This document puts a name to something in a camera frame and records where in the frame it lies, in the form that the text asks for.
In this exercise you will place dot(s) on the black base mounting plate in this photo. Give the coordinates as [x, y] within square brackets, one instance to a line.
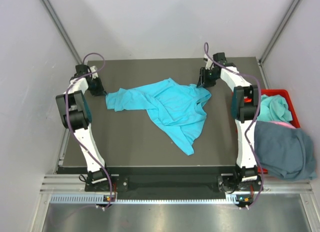
[171, 182]

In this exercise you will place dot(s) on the right aluminium frame post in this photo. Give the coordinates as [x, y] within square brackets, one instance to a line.
[279, 30]

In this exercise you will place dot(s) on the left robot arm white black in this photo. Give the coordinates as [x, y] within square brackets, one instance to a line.
[76, 116]

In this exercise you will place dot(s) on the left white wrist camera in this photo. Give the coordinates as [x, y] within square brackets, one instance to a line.
[93, 72]

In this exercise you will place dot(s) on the grey slotted cable duct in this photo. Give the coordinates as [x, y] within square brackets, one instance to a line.
[102, 199]

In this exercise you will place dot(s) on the left aluminium frame post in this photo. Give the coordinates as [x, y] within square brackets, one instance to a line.
[63, 33]

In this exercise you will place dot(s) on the teal green t shirt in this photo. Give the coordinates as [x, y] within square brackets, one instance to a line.
[274, 108]

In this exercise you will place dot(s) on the pink t shirt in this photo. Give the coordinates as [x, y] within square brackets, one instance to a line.
[284, 124]

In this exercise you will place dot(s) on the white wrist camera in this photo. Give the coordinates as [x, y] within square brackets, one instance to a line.
[208, 61]
[93, 72]

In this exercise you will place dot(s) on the bright cyan t shirt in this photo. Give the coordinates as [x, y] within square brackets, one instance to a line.
[176, 109]

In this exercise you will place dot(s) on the grey blue t shirt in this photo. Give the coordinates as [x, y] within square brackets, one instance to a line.
[286, 153]

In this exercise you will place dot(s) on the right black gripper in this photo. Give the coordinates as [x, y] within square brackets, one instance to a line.
[206, 84]

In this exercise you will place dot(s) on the aluminium frame post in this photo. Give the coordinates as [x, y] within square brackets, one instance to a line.
[279, 30]
[63, 33]

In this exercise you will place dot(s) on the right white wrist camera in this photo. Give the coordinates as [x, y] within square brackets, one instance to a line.
[208, 61]

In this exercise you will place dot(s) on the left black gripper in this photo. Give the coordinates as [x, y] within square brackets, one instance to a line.
[100, 91]

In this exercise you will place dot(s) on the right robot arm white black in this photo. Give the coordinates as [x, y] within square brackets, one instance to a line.
[245, 104]

